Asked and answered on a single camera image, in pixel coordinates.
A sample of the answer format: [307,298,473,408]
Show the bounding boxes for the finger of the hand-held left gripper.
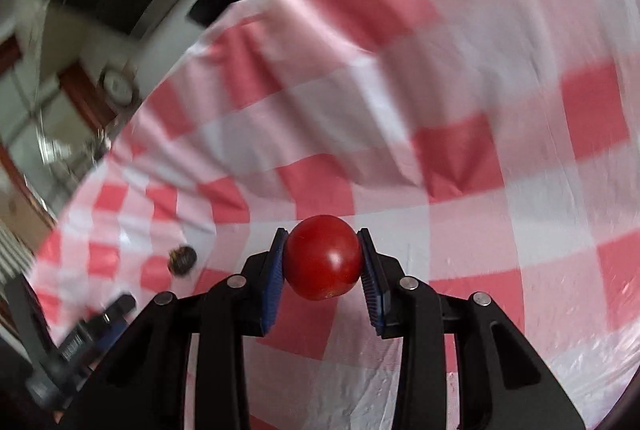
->
[65,293,137,361]

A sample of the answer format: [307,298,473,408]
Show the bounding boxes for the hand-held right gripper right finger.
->
[356,227,586,430]

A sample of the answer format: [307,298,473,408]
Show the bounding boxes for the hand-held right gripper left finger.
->
[60,227,288,430]

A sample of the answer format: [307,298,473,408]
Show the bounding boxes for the red cherry tomato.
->
[282,215,363,301]

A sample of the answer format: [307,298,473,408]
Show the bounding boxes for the dark water chestnut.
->
[168,245,197,276]

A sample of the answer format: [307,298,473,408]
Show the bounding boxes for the red white checkered tablecloth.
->
[25,0,640,430]

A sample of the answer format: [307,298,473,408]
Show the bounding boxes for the brown wooden frame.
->
[57,60,118,136]

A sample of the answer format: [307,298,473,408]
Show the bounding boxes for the round grey wall gauge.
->
[99,65,138,111]

